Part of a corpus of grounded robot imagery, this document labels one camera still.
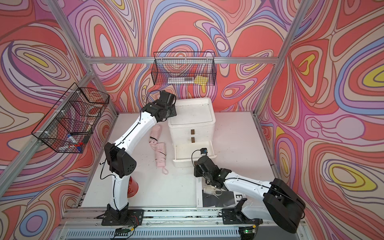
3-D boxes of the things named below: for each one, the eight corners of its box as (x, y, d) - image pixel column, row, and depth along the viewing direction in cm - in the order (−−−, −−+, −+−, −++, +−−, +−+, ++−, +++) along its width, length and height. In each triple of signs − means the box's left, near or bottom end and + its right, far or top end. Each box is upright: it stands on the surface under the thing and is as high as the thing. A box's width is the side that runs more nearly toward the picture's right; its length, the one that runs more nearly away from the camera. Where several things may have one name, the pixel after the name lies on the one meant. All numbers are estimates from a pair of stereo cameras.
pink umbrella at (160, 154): (156, 175, 88) (155, 173, 86) (155, 146, 102) (154, 143, 99) (168, 173, 89) (167, 171, 87) (165, 144, 103) (164, 142, 100)
